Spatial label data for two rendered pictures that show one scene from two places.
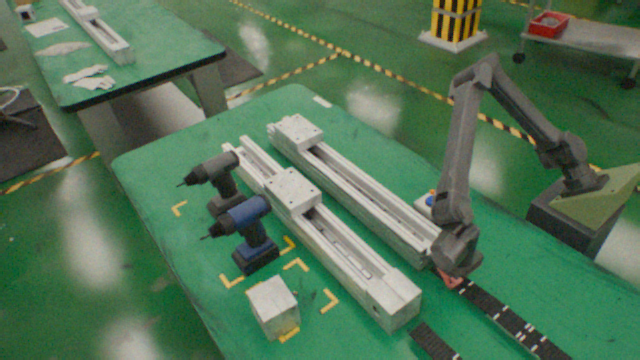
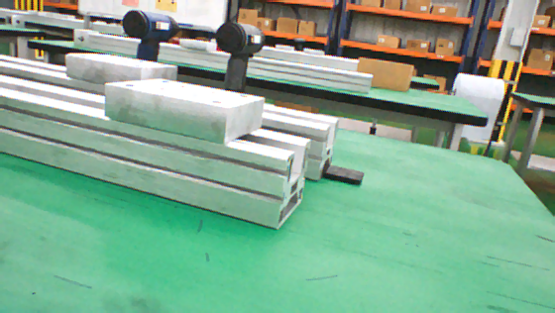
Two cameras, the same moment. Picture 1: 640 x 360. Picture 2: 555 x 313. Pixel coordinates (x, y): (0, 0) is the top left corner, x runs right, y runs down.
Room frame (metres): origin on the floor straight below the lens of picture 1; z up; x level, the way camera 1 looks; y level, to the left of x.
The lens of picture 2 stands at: (1.70, -0.16, 0.98)
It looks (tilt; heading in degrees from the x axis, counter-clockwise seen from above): 16 degrees down; 139
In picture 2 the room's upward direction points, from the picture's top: 8 degrees clockwise
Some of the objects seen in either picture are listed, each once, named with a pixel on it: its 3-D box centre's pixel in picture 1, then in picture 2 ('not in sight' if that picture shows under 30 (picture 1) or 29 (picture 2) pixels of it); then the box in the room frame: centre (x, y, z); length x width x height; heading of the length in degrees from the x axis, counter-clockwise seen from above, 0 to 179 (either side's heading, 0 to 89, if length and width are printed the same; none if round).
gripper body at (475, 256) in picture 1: (461, 253); not in sight; (0.62, -0.32, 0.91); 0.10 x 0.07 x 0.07; 123
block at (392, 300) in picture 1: (396, 298); not in sight; (0.56, -0.15, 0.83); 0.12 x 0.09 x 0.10; 122
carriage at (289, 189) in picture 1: (292, 194); (123, 78); (0.93, 0.10, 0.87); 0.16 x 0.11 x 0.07; 32
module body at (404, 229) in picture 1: (341, 179); (35, 119); (1.03, -0.06, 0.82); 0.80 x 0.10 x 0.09; 32
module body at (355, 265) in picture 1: (294, 206); (122, 104); (0.93, 0.10, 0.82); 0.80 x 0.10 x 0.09; 32
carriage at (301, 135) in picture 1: (298, 135); (186, 117); (1.24, 0.07, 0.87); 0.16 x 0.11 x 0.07; 32
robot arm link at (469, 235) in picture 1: (464, 238); not in sight; (0.61, -0.32, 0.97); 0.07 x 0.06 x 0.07; 132
